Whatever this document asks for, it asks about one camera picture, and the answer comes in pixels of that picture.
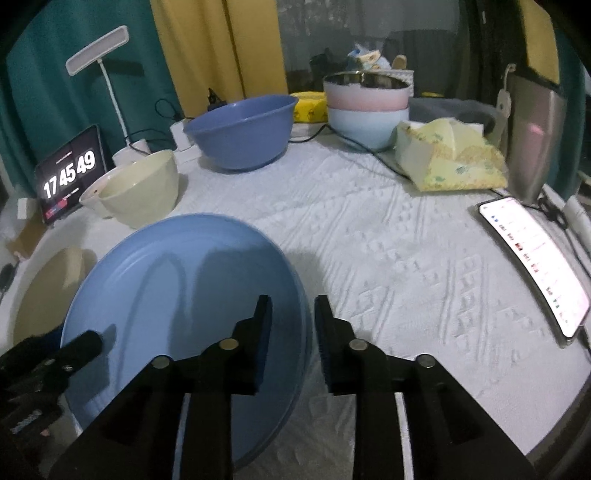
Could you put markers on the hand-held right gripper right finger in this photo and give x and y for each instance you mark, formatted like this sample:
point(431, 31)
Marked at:
point(323, 344)

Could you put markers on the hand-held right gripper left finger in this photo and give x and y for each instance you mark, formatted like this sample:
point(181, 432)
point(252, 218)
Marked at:
point(263, 344)

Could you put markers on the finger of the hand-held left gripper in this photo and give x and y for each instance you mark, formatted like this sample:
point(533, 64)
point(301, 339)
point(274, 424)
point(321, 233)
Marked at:
point(81, 348)

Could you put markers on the blue plate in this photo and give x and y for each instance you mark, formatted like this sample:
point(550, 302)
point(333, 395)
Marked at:
point(184, 277)

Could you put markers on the white red-spotted bowl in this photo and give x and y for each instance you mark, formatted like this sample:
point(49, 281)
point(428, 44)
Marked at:
point(93, 197)

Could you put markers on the beige plate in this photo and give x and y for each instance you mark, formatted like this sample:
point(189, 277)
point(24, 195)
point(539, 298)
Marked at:
point(46, 295)

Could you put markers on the white quilted tablecloth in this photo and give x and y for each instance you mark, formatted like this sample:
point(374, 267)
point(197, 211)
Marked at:
point(369, 230)

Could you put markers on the cream bowl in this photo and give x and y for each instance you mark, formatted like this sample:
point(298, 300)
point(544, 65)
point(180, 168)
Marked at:
point(147, 194)

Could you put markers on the tablet with clock display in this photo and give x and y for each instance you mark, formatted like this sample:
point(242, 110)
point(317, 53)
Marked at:
point(69, 170)

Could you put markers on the large blue bowl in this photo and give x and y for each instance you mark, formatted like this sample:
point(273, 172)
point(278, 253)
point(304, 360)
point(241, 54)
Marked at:
point(240, 138)

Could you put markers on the light blue bowl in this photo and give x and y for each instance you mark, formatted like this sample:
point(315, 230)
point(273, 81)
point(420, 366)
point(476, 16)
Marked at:
point(364, 127)

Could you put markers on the yellow patterned cloth bag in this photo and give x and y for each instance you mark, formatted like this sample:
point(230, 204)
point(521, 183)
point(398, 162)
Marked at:
point(461, 170)

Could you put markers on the white charger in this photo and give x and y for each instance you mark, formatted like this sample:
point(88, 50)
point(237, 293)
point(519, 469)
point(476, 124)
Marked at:
point(179, 136)

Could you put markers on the smartphone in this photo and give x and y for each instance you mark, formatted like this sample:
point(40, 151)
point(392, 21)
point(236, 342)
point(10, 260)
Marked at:
point(531, 254)

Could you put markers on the yellow box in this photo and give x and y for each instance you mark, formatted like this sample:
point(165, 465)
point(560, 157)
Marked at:
point(309, 108)

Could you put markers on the pink bowl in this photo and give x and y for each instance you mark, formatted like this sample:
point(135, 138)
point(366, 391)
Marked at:
point(364, 99)

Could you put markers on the black charger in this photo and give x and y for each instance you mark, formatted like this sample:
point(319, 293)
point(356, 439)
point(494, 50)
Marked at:
point(214, 99)

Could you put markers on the teal curtain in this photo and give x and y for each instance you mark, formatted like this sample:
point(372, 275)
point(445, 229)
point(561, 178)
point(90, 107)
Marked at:
point(55, 92)

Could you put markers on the blue and cream object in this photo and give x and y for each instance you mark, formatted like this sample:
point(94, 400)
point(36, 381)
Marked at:
point(364, 55)

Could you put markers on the silver handheld appliance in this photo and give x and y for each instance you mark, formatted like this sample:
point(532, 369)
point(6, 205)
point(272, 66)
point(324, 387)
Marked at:
point(535, 138)

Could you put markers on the white desk lamp base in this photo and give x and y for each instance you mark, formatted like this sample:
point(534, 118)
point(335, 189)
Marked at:
point(101, 50)

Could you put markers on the yellow curtain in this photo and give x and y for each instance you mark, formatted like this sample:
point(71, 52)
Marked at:
point(217, 46)
point(538, 41)

